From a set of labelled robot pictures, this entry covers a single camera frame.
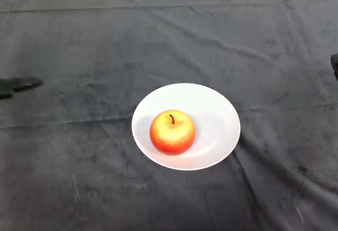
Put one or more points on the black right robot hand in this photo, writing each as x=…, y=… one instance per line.
x=335, y=65

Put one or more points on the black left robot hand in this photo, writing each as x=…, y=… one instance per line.
x=16, y=84

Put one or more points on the red yellow apple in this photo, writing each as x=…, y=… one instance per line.
x=173, y=136

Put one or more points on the white round plate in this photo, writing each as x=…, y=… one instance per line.
x=216, y=125

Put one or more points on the black velvet table cloth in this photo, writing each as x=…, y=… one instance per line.
x=169, y=43

